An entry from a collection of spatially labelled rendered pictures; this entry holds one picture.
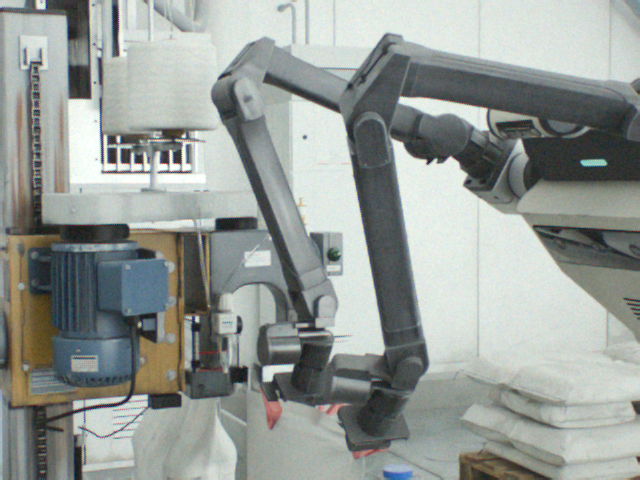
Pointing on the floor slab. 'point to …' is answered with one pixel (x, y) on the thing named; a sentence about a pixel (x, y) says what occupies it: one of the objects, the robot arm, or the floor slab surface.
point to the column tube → (18, 221)
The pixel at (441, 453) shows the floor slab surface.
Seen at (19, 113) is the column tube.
